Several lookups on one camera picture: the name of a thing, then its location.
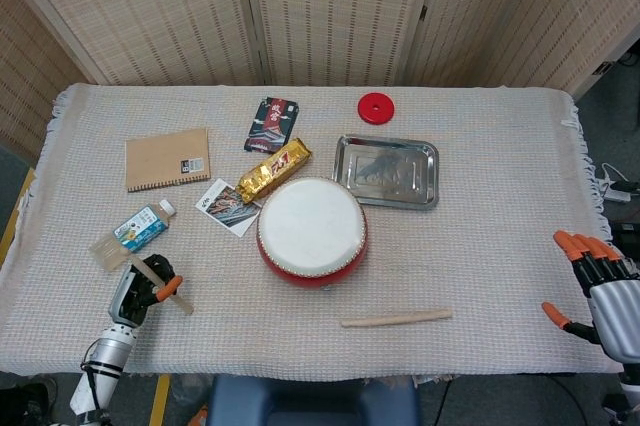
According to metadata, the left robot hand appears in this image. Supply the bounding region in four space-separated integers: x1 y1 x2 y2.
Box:
108 254 184 330

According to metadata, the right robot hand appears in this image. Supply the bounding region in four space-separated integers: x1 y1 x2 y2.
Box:
542 229 640 365

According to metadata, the wooden drumstick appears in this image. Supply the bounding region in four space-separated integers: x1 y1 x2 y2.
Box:
130 256 194 316
341 308 454 329

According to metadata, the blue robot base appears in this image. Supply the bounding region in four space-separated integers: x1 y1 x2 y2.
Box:
207 374 421 426

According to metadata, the red drum with white skin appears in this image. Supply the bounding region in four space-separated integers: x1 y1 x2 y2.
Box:
256 176 370 291

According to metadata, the rectangular metal tray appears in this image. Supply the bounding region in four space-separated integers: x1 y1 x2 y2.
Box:
333 134 440 211

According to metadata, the wooden comb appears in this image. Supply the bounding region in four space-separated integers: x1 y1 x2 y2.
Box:
88 231 135 273

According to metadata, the plastic bottle with blue label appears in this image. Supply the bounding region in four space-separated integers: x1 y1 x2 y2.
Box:
113 199 177 254

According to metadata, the white photo postcard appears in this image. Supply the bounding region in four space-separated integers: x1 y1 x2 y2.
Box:
194 178 262 239

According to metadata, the brown spiral notebook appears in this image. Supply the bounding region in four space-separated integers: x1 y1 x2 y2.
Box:
124 126 212 194

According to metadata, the beige woven tablecloth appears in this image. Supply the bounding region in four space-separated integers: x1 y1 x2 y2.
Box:
0 83 614 377

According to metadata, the gold foil snack packet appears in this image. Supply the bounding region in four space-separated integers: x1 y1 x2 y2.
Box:
235 137 314 205

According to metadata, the dark box with red label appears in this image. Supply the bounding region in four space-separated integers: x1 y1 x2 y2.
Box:
243 97 303 155

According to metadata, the red round plastic disc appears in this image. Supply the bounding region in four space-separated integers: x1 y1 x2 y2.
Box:
357 92 395 125

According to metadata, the woven folding screen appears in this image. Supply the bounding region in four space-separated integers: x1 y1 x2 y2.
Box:
0 0 640 162

